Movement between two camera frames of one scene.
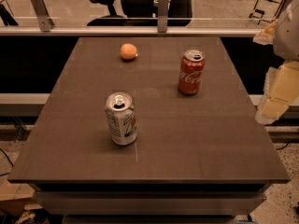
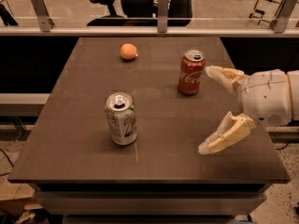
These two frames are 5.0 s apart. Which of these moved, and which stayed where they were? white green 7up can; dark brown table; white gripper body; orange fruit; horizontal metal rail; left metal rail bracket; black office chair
Moved: white gripper body
Stayed: black office chair; left metal rail bracket; dark brown table; orange fruit; white green 7up can; horizontal metal rail
